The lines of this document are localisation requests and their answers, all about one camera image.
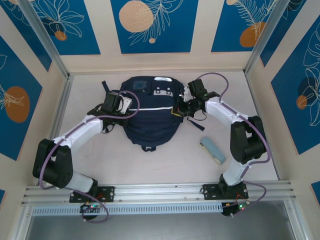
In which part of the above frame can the navy blue backpack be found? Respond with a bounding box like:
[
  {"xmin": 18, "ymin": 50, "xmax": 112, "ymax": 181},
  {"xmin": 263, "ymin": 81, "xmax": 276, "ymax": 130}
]
[{"xmin": 101, "ymin": 76, "xmax": 206, "ymax": 152}]

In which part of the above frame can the light blue pencil case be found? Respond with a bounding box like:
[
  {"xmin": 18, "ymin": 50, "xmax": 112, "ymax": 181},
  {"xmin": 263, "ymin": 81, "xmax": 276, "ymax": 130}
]
[{"xmin": 199, "ymin": 136, "xmax": 227, "ymax": 165}]

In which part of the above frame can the grey metal shelf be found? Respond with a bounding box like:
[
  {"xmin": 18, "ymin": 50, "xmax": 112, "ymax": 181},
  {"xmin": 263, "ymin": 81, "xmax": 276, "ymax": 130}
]
[{"xmin": 24, "ymin": 201, "xmax": 301, "ymax": 240}]

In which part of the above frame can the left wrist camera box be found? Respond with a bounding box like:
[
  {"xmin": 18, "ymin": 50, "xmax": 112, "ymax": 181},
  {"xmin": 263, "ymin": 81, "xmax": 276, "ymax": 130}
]
[{"xmin": 120, "ymin": 96, "xmax": 134, "ymax": 114}]

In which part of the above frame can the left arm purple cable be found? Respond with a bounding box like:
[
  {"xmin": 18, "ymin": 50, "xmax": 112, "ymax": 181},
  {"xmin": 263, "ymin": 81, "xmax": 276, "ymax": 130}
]
[{"xmin": 38, "ymin": 91, "xmax": 141, "ymax": 223}]

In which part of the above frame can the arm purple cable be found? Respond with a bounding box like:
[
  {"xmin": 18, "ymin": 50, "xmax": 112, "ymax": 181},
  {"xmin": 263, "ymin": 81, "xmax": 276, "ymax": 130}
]
[
  {"xmin": 38, "ymin": 91, "xmax": 141, "ymax": 223},
  {"xmin": 197, "ymin": 72, "xmax": 272, "ymax": 218}
]

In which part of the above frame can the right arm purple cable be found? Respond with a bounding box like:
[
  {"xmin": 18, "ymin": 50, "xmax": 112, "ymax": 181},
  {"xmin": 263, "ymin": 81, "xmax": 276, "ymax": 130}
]
[{"xmin": 197, "ymin": 72, "xmax": 272, "ymax": 218}]

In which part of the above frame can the left aluminium table rail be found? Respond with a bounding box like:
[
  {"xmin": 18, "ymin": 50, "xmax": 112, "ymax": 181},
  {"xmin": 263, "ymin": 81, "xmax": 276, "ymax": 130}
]
[{"xmin": 37, "ymin": 72, "xmax": 75, "ymax": 186}]

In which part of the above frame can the aluminium table rail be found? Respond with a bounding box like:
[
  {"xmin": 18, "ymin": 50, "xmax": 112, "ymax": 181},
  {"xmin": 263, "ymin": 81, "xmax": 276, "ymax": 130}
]
[
  {"xmin": 37, "ymin": 72, "xmax": 75, "ymax": 186},
  {"xmin": 243, "ymin": 72, "xmax": 282, "ymax": 181}
]

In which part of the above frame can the right aluminium table rail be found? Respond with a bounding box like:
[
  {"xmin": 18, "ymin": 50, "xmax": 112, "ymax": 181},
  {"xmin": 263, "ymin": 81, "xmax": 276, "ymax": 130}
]
[{"xmin": 243, "ymin": 72, "xmax": 282, "ymax": 181}]

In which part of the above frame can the aluminium mounting rail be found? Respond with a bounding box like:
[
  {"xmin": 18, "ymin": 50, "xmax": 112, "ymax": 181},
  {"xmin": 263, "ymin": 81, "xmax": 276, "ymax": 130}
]
[{"xmin": 21, "ymin": 181, "xmax": 298, "ymax": 206}]

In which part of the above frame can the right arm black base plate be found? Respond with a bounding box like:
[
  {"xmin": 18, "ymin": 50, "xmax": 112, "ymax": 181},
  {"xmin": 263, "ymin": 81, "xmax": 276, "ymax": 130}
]
[{"xmin": 202, "ymin": 183, "xmax": 250, "ymax": 201}]

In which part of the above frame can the right aluminium frame post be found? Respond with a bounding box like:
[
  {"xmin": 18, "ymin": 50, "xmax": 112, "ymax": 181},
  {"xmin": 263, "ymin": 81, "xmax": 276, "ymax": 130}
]
[{"xmin": 244, "ymin": 0, "xmax": 288, "ymax": 76}]

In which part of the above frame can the aluminium frame post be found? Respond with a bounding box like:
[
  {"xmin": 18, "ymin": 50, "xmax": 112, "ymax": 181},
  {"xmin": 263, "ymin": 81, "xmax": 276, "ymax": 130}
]
[
  {"xmin": 18, "ymin": 0, "xmax": 70, "ymax": 78},
  {"xmin": 244, "ymin": 0, "xmax": 288, "ymax": 76}
]

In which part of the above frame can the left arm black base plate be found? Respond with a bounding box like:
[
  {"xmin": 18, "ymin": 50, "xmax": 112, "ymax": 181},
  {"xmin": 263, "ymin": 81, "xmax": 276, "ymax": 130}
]
[{"xmin": 69, "ymin": 185, "xmax": 116, "ymax": 203}]

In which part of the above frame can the grey slotted cable duct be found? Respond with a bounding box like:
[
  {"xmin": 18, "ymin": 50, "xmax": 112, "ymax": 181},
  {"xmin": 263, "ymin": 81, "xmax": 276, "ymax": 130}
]
[{"xmin": 32, "ymin": 202, "xmax": 225, "ymax": 216}]

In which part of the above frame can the left aluminium frame post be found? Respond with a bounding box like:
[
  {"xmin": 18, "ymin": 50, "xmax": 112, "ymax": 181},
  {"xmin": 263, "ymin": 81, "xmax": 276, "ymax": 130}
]
[{"xmin": 18, "ymin": 0, "xmax": 70, "ymax": 78}]

